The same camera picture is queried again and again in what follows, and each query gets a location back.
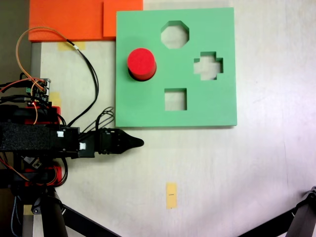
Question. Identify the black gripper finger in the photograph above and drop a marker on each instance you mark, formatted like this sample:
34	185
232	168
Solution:
130	139
130	145

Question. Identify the red cylinder block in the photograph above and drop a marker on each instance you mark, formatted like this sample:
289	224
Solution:
140	61

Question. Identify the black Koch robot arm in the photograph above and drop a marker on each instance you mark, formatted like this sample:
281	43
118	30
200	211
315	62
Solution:
27	138

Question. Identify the green shape-hole board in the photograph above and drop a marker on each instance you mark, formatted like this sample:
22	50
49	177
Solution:
209	108

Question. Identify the orange block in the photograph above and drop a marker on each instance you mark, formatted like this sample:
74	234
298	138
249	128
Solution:
61	19

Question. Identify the printed yellow tape strip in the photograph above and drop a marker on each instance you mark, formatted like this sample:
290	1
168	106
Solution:
171	195

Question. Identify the square yellow tape piece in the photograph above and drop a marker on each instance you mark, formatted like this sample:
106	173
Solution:
56	98

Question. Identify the black tripod leg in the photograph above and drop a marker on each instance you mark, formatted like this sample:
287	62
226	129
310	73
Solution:
304	217
53	222

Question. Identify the wide yellow tape piece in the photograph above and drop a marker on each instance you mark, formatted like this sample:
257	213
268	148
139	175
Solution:
63	46

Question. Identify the small yellow tape piece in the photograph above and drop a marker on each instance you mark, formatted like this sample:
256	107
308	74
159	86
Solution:
27	209

